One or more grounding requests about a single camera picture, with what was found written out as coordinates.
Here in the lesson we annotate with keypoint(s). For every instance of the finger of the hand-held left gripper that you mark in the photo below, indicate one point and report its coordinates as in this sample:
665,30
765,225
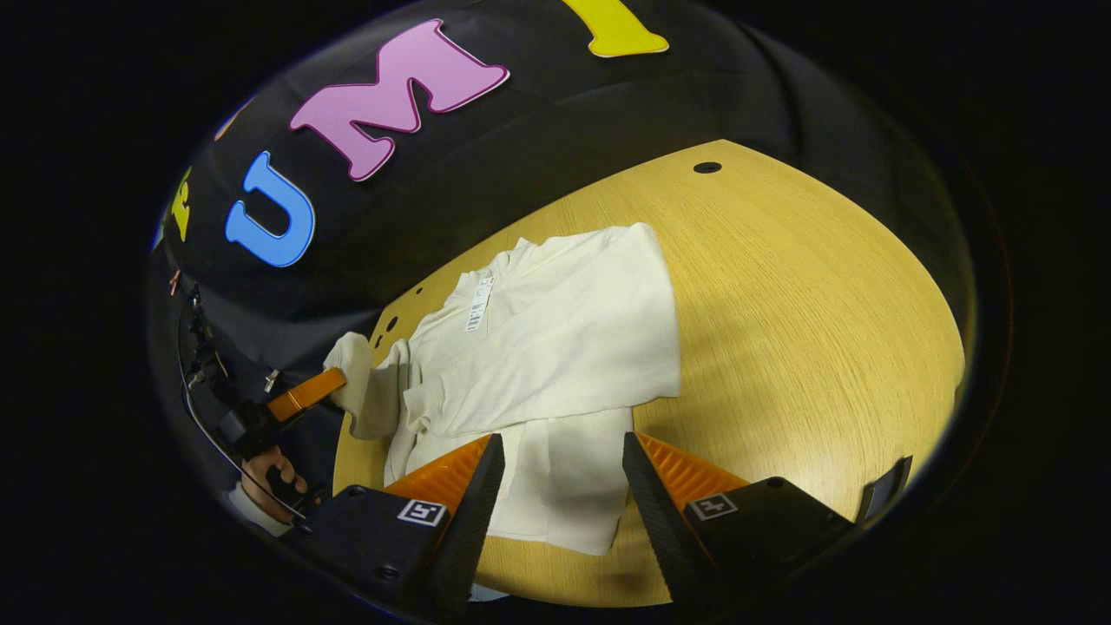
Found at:
304,395

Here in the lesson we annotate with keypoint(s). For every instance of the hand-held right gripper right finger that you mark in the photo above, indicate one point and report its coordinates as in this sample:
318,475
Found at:
664,521

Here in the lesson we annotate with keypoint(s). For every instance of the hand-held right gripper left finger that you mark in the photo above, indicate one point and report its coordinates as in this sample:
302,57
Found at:
473,521

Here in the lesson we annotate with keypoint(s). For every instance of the white long-sleeved sweatshirt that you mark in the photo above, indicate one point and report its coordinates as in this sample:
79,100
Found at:
555,347

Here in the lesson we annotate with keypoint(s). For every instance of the small silver clip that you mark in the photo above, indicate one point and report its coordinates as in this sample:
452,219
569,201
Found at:
272,379

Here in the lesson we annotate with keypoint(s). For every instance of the small copper clip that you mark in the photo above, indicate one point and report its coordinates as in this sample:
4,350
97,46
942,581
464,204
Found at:
174,282

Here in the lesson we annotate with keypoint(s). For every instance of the dark rectangular object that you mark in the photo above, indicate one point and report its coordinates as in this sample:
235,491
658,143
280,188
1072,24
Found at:
884,489

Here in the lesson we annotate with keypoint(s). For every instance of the black backdrop cloth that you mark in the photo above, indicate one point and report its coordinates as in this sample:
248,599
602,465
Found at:
521,148

